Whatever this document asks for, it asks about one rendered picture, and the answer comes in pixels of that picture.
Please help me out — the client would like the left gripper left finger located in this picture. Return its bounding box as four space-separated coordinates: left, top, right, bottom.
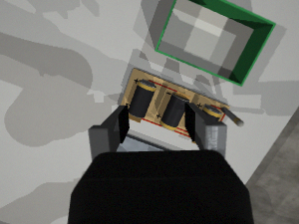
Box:
88 105 130 161

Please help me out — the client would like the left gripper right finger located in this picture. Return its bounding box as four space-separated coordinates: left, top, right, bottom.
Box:
184 103 227 158

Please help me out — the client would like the black battery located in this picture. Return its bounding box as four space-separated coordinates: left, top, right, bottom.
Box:
129 80 156 118
202 106 221 121
159 94 189 130

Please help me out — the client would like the tan battery holder board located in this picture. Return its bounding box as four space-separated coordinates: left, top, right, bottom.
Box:
121 68 244 138

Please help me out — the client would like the green open-top box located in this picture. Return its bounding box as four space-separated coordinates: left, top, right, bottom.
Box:
155 0 276 87

